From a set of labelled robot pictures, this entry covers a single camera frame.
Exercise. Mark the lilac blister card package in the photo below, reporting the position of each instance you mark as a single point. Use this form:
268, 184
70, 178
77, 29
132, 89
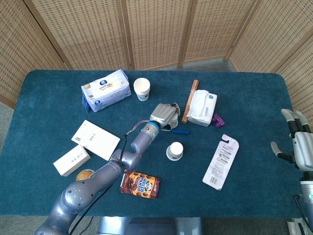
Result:
220, 161

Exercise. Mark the blue sealed tissue pack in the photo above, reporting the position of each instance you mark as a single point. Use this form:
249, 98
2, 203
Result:
105, 90

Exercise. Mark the white opened tissue pack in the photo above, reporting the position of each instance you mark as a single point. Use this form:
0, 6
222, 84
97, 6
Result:
200, 107

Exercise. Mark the flat white cardboard box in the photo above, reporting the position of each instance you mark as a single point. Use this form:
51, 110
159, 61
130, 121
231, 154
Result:
95, 139

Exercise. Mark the small white cardboard box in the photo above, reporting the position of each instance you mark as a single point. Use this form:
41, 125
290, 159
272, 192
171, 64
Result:
71, 160

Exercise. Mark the Hello Panda biscuit box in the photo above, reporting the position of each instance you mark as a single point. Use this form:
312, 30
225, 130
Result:
139, 184

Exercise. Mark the wooden rattan folding screen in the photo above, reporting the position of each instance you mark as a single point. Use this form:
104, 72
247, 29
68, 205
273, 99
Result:
156, 29

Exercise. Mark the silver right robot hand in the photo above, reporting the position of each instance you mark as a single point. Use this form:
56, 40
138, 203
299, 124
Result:
304, 149

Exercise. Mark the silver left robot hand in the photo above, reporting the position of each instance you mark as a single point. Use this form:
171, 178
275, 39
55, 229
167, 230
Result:
162, 113

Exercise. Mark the upright paper cup stack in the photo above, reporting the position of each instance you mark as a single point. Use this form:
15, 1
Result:
141, 89

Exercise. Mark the purple plastic block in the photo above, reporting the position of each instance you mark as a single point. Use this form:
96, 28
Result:
218, 121

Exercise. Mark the wooden rolling stick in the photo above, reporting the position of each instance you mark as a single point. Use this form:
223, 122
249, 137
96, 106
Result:
189, 102

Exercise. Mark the teal table cloth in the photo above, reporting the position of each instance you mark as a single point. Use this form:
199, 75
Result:
151, 161

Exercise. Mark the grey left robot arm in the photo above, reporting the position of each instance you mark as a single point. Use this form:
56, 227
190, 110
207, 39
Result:
102, 176

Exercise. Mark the orange fruit jelly cup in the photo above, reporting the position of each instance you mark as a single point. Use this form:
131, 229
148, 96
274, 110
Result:
83, 175

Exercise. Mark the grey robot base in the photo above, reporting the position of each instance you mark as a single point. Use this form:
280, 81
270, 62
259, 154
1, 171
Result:
149, 226

